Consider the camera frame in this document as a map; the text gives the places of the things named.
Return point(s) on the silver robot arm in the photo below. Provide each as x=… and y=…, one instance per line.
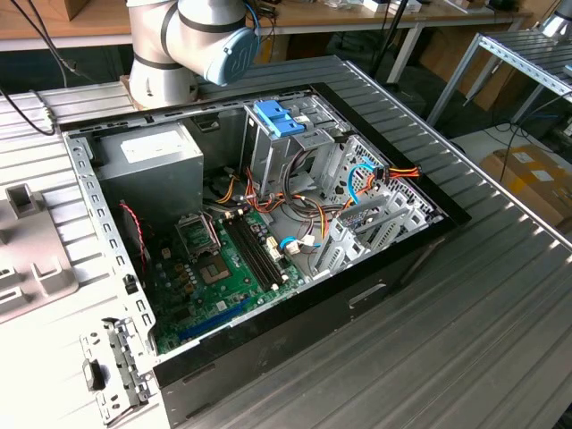
x=161, y=80

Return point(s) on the metal disk bay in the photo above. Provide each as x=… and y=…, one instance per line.
x=384, y=214

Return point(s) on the black RAM slot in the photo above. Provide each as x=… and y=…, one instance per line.
x=258, y=249
x=263, y=246
x=248, y=254
x=253, y=252

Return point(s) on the metal optical drive cage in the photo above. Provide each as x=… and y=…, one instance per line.
x=263, y=156

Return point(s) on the CPU socket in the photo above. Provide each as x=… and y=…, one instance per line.
x=214, y=270

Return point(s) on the green motherboard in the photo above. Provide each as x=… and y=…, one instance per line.
x=232, y=290

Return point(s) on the open black PC case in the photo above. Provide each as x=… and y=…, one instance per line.
x=290, y=330

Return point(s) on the blue expansion slot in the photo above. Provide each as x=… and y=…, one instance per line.
x=214, y=319

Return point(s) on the grey power supply unit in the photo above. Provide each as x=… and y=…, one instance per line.
x=152, y=187

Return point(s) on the black stand pole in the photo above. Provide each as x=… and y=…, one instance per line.
x=393, y=31

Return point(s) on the large brown cardboard box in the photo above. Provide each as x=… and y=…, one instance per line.
x=440, y=53

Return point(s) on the white box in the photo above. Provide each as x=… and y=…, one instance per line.
x=380, y=5

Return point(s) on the labelled cardboard box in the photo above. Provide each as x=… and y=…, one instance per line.
x=536, y=187

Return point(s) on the grey part rack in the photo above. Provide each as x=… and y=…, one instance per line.
x=27, y=250

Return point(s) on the small brown box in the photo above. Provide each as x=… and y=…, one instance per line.
x=73, y=9

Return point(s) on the blue plastic drive bracket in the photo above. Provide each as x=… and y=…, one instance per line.
x=275, y=117

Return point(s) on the metal frame slat table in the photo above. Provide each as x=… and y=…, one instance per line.
x=514, y=56

